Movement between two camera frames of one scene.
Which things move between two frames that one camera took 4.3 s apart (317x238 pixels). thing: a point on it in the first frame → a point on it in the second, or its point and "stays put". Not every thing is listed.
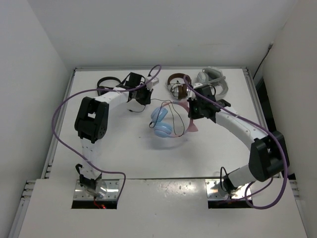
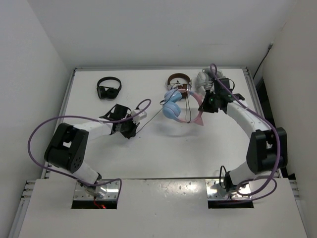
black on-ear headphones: x=100 y=92 stays put
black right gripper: x=192 y=115 → x=206 y=108
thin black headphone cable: x=168 y=101 → x=162 y=106
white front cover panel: x=155 y=208 stays put
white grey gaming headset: x=213 y=76 stays put
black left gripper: x=147 y=97 → x=132 y=132
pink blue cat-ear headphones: x=159 y=117 → x=172 y=105
